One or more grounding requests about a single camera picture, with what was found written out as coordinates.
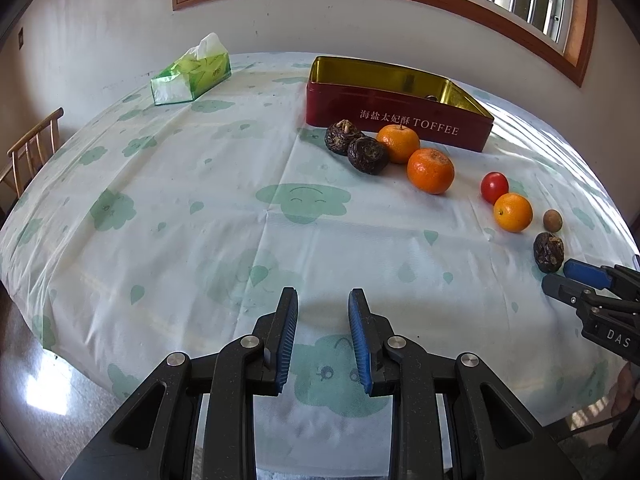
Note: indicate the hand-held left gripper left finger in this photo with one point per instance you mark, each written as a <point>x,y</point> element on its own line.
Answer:
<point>287,340</point>

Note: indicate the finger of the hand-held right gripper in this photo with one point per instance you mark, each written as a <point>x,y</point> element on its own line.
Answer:
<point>585,272</point>
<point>562,287</point>

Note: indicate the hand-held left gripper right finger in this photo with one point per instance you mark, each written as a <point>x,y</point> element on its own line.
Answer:
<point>359,345</point>

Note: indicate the dark wrinkled fruit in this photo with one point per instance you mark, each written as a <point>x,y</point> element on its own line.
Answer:
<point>367,156</point>
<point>548,254</point>
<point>340,137</point>

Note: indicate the brown longan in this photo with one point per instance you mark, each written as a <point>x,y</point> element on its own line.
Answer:
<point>553,221</point>

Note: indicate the small smooth yellow-orange citrus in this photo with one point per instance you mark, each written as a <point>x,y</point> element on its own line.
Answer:
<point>512,212</point>

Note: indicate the red cherry tomato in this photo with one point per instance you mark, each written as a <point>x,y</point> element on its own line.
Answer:
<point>494,187</point>

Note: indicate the deep orange rough-topped mandarin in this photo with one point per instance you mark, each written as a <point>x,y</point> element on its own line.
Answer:
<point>430,172</point>

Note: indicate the red and gold tin box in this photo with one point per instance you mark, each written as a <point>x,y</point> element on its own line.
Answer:
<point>340,110</point>

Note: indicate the person's right hand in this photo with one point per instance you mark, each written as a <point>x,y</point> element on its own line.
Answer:
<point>627,390</point>

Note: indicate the green cloud print tablecloth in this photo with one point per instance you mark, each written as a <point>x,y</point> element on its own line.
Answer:
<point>200,210</point>

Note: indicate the mandarin with stem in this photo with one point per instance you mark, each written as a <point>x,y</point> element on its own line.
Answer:
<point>398,145</point>

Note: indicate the green tissue box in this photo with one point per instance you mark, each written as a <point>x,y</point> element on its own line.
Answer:
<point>192,75</point>

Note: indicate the wooden chair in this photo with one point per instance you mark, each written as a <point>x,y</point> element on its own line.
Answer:
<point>37,145</point>

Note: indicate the dark wall switch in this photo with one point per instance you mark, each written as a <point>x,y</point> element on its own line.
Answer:
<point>21,38</point>

